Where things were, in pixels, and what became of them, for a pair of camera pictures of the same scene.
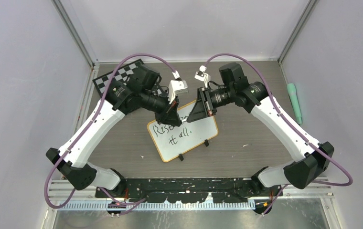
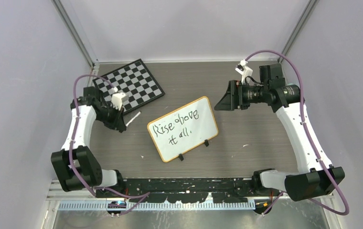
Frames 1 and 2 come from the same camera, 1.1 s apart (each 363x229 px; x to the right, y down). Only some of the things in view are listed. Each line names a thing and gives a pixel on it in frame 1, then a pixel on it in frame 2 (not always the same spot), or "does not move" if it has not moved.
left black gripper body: [161, 116] -> [112, 117]
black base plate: [187, 190] does not move
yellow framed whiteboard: [172, 141] does not move
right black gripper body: [205, 98] -> [236, 89]
